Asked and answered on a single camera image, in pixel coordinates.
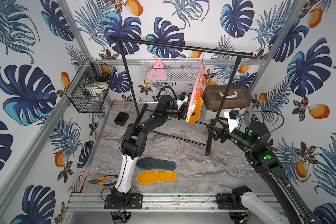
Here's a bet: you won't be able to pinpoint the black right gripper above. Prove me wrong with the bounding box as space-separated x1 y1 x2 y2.
207 116 255 154

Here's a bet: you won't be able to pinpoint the orange shoe insole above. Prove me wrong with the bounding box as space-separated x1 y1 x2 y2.
136 170 177 185
188 96 203 123

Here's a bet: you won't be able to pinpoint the pink clip hanger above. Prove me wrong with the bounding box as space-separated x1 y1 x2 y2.
186 49 206 122

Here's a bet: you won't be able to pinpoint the dark grey shoe insole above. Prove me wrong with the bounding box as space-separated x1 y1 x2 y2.
136 157 177 171

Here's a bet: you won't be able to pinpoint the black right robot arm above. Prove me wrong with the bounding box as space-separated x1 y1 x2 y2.
206 121 321 224

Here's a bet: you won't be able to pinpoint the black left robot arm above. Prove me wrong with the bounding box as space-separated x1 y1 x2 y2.
110 86 189 207

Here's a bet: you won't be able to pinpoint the brown lid storage box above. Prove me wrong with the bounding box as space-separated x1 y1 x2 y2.
201 84 253 120

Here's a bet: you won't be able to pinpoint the pink triangle item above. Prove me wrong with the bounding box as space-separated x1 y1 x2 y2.
145 59 167 82

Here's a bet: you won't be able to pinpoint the small black box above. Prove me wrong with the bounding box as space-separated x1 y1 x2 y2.
114 112 129 127

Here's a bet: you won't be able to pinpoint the white bowl in basket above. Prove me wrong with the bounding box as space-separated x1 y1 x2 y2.
85 82 109 96

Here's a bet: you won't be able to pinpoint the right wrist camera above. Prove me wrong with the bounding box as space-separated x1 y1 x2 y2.
224 109 243 133

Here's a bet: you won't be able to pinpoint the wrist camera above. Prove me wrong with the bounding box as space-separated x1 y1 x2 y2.
176 92 189 110
224 109 243 133

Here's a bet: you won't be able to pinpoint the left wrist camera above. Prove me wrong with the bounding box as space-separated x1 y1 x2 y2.
176 92 189 110

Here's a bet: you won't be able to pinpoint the clear wall shelf basket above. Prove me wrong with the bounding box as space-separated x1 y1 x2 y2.
143 58 202 83

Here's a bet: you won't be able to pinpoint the black wire basket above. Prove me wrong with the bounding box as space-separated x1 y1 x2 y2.
64 58 117 113

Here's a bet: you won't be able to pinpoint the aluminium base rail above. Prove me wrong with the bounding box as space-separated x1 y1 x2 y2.
65 192 295 212

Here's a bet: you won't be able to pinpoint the yellow handled pliers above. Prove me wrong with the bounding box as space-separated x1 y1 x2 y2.
89 175 119 186

